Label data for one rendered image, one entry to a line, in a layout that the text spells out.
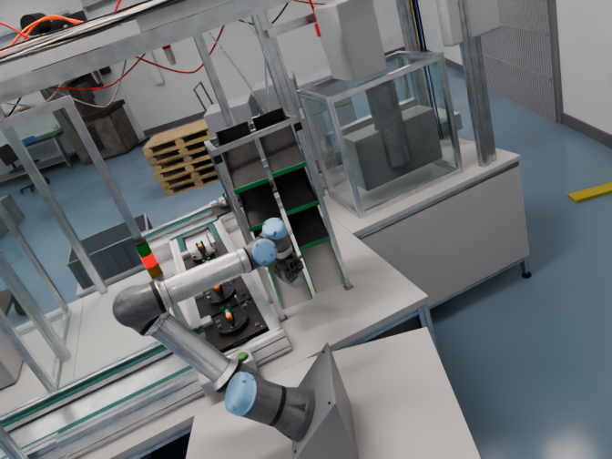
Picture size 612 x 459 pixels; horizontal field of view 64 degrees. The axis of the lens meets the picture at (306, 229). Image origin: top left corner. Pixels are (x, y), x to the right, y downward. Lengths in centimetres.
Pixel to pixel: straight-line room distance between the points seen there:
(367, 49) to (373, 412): 175
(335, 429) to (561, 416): 151
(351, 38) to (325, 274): 122
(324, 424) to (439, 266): 177
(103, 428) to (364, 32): 210
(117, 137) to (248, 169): 947
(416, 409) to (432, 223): 144
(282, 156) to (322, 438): 99
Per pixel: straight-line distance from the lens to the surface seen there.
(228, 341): 200
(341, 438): 147
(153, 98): 1221
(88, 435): 206
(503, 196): 312
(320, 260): 204
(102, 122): 1126
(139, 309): 141
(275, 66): 293
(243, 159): 189
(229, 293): 225
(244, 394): 144
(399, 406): 167
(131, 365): 222
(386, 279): 220
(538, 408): 275
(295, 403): 148
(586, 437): 266
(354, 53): 263
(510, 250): 332
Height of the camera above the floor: 210
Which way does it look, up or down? 26 degrees down
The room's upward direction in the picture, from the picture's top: 19 degrees counter-clockwise
